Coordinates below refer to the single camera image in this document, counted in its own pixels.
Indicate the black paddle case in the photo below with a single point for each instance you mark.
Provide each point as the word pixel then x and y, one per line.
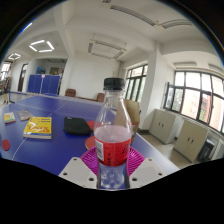
pixel 76 126

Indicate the clear red-labelled water bottle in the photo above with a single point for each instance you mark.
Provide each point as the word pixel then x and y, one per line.
pixel 112 146

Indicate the grey purple booklet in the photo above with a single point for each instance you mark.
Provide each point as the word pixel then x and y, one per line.
pixel 24 115

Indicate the folded blue table tennis tables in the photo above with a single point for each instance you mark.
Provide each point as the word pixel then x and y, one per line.
pixel 43 84

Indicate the beige cabinet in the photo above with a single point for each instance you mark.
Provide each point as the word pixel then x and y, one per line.
pixel 161 126
pixel 190 141

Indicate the brown armchair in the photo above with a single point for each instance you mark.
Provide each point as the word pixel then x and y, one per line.
pixel 101 97
pixel 70 92

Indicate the person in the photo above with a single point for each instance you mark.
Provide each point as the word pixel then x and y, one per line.
pixel 6 88

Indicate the brown cardboard box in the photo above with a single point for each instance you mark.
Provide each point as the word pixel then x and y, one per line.
pixel 134 113

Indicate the yellow book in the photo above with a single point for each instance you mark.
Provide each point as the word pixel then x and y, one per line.
pixel 38 127

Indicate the ceiling air conditioner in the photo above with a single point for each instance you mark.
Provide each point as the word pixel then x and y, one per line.
pixel 106 45

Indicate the blue and yellow booklet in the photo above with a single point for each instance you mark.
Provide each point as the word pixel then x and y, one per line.
pixel 9 117

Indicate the group of ceiling lights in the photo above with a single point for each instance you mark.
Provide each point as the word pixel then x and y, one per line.
pixel 41 46

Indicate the flat round red coaster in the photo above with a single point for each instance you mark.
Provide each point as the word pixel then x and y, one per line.
pixel 6 145

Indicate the black bin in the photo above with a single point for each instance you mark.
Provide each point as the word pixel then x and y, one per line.
pixel 206 151

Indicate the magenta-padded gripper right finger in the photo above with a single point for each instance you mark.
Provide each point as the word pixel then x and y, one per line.
pixel 146 171

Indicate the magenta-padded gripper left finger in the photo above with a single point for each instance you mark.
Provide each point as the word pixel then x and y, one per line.
pixel 78 171

